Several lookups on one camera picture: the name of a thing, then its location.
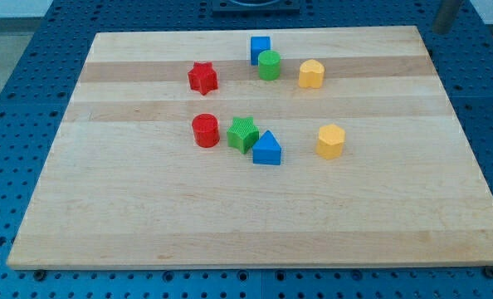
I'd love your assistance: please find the yellow hexagon block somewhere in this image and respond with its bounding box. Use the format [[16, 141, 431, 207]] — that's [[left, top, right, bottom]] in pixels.
[[315, 124, 345, 159]]

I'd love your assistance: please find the green star block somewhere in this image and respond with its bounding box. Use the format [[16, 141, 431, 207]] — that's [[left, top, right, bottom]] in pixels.
[[227, 116, 259, 154]]

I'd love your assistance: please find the blue triangle block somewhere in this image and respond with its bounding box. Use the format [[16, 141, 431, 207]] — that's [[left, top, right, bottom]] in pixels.
[[252, 130, 282, 165]]

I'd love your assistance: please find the red cylinder block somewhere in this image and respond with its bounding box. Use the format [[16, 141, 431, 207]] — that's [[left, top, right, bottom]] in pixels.
[[192, 113, 220, 148]]

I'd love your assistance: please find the wooden board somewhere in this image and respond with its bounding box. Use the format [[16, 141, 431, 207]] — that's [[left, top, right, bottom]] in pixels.
[[7, 26, 493, 270]]

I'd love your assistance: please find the red star block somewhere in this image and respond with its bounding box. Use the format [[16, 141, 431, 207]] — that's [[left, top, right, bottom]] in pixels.
[[188, 61, 218, 96]]

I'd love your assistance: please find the green cylinder block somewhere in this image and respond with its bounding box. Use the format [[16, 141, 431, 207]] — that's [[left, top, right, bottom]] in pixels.
[[258, 50, 281, 81]]

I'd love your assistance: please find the yellow heart block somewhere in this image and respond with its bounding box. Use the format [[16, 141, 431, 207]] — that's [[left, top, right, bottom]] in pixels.
[[298, 59, 325, 88]]

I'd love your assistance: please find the blue cube block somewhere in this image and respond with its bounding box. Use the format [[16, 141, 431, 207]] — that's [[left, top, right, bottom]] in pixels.
[[250, 36, 271, 66]]

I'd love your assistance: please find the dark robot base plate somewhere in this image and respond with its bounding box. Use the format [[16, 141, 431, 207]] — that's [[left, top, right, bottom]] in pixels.
[[209, 0, 302, 15]]

